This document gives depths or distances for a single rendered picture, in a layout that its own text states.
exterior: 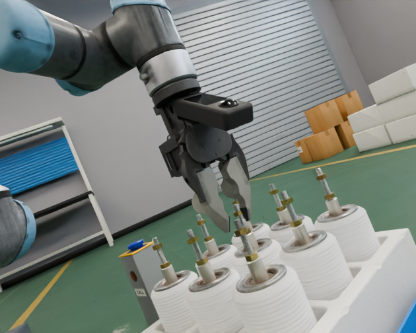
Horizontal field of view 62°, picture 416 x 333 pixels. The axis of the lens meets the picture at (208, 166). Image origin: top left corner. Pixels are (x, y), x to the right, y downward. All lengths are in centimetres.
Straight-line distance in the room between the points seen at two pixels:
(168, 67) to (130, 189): 503
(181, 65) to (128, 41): 8
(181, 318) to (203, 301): 11
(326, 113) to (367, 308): 379
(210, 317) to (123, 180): 497
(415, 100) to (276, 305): 271
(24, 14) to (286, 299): 44
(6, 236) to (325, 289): 53
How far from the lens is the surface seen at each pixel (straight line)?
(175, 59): 49
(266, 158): 600
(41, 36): 44
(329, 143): 422
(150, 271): 83
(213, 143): 48
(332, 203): 67
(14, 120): 578
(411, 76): 305
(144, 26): 51
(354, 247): 66
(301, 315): 50
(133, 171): 550
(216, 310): 57
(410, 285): 70
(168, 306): 67
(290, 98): 644
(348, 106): 452
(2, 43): 43
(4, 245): 71
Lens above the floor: 42
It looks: level
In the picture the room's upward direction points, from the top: 23 degrees counter-clockwise
